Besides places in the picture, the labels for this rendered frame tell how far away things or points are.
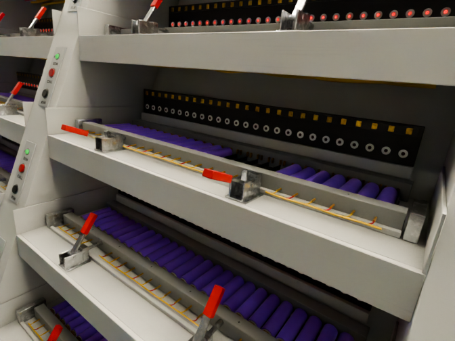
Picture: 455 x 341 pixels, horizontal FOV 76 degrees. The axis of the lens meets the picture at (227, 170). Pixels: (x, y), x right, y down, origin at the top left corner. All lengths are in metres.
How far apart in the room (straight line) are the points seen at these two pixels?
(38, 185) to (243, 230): 0.45
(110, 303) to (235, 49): 0.38
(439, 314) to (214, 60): 0.34
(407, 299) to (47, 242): 0.56
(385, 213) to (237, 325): 0.22
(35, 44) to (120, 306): 0.61
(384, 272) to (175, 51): 0.37
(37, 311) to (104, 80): 0.48
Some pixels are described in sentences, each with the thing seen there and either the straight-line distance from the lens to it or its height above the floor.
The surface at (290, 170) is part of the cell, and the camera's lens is 0.40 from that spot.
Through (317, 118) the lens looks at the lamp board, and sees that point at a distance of 0.46.
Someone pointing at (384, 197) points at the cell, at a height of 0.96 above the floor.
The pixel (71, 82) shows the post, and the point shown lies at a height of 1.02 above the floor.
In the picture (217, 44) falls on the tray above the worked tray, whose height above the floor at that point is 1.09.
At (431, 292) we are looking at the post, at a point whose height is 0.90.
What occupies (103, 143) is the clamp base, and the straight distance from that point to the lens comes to 0.50.
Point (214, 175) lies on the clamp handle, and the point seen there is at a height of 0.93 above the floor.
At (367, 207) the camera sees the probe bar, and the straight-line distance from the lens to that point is 0.32.
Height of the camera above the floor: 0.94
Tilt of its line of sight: 1 degrees up
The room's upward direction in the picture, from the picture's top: 17 degrees clockwise
